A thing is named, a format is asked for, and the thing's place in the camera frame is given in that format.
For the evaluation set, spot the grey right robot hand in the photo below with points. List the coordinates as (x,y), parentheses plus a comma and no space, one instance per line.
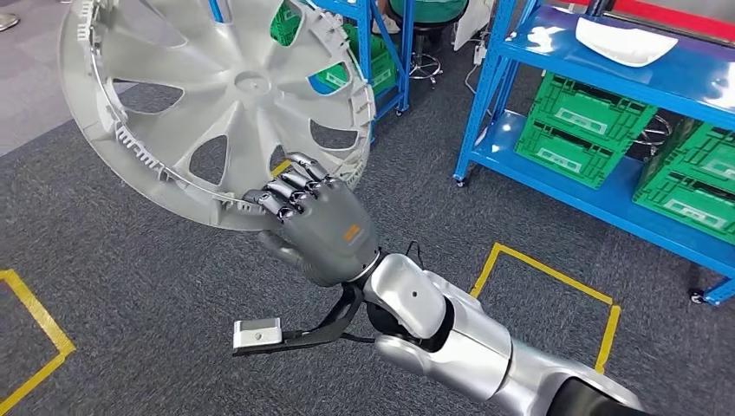
(333,229)

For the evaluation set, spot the silver wheel hubcap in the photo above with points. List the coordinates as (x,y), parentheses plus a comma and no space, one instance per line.
(229,115)

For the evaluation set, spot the blue metal shelf rack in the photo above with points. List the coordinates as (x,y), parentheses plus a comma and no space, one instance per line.
(406,57)
(677,80)

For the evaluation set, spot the white curved plastic panel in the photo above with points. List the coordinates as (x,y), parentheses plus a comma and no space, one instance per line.
(626,43)

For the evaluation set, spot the black stanchion post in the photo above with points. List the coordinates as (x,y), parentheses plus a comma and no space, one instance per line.
(597,7)

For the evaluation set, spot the red barrier belt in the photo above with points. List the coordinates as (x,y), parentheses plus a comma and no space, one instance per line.
(677,14)

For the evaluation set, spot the stool with chrome base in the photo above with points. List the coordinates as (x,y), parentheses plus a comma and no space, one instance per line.
(425,63)
(654,135)

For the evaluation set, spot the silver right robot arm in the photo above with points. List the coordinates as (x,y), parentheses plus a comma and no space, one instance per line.
(459,344)

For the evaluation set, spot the person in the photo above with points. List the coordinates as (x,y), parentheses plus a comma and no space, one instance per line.
(428,8)

